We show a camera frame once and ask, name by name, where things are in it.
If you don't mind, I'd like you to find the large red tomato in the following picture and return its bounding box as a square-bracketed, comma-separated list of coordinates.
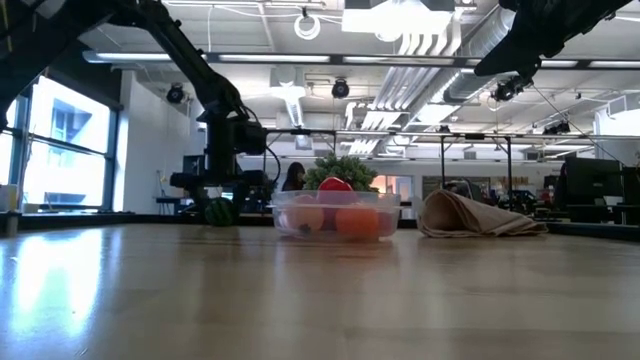
[317, 175, 355, 206]

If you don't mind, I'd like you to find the long ceiling light strip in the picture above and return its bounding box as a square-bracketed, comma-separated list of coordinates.
[539, 58, 640, 70]
[82, 49, 331, 65]

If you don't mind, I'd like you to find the black computer monitor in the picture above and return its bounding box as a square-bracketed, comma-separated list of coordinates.
[182, 154, 207, 176]
[622, 166, 640, 206]
[564, 156, 624, 198]

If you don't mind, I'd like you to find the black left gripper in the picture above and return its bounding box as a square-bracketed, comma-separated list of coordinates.
[169, 164, 271, 224]

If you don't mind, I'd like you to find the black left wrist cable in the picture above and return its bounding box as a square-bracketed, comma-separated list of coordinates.
[242, 104, 282, 185]

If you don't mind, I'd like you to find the beige folded cloth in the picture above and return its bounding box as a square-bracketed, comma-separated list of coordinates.
[417, 188, 550, 239]

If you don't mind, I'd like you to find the black track light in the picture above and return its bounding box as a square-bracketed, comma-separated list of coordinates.
[489, 71, 535, 104]
[542, 121, 573, 136]

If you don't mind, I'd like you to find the green broccoli bunch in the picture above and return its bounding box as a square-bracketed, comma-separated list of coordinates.
[303, 154, 380, 192]

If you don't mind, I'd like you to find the black metal rack frame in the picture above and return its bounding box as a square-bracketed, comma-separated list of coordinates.
[264, 128, 339, 176]
[438, 133, 515, 191]

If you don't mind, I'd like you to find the person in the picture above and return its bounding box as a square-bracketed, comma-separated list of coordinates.
[281, 161, 307, 193]

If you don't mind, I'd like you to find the small green striped watermelon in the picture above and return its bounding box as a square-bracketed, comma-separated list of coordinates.
[204, 197, 235, 228]

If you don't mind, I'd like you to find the clear plastic tupperware container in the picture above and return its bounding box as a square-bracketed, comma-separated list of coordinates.
[271, 189, 402, 243]

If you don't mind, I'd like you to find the black round ceiling device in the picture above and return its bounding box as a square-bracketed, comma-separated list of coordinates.
[330, 78, 351, 100]
[165, 83, 187, 105]

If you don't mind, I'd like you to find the black framed window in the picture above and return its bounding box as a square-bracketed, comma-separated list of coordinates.
[0, 74, 120, 214]

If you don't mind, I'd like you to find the white coiled cable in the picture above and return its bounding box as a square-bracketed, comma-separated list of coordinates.
[293, 13, 322, 41]

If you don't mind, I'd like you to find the large pink yellow peach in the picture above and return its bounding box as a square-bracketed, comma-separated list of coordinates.
[283, 194, 326, 234]

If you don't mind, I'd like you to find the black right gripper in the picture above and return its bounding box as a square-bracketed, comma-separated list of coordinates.
[473, 0, 581, 79]

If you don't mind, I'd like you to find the orange tangerine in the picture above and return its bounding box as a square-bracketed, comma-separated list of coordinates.
[333, 205, 380, 242]

